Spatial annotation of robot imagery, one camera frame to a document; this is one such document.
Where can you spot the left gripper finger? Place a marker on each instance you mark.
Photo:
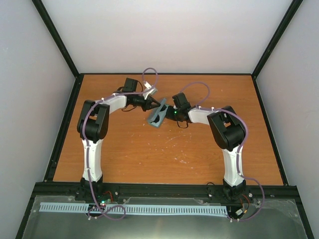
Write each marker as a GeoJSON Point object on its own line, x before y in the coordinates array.
{"type": "Point", "coordinates": [151, 106]}
{"type": "Point", "coordinates": [153, 102]}

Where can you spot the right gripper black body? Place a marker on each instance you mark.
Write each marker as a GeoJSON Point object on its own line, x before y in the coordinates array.
{"type": "Point", "coordinates": [175, 115]}

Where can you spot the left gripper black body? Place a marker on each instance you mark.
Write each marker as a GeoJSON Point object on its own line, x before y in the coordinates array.
{"type": "Point", "coordinates": [144, 106]}

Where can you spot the black aviator sunglasses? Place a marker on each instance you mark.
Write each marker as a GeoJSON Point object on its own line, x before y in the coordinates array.
{"type": "Point", "coordinates": [160, 115]}

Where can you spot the grey-green glasses case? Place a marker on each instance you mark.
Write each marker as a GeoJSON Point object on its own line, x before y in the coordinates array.
{"type": "Point", "coordinates": [154, 114]}

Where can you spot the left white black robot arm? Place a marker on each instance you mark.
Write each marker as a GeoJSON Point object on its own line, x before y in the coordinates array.
{"type": "Point", "coordinates": [94, 122]}

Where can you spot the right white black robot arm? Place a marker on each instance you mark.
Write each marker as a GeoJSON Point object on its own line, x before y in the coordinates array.
{"type": "Point", "coordinates": [229, 133]}

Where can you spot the clear acrylic cover plate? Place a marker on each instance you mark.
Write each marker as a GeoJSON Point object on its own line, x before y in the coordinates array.
{"type": "Point", "coordinates": [269, 219]}

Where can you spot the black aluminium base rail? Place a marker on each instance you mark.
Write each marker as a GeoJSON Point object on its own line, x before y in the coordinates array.
{"type": "Point", "coordinates": [208, 192]}

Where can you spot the light blue slotted cable duct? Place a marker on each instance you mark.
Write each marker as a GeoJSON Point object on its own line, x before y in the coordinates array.
{"type": "Point", "coordinates": [141, 210]}

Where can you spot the left black frame post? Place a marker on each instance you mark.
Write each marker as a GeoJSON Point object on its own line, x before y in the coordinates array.
{"type": "Point", "coordinates": [43, 13]}

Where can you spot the black frame post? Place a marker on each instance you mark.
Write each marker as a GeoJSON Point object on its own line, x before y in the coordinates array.
{"type": "Point", "coordinates": [280, 30]}
{"type": "Point", "coordinates": [43, 13]}

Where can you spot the right black frame post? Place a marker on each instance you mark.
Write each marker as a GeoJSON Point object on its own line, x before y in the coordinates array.
{"type": "Point", "coordinates": [280, 30]}

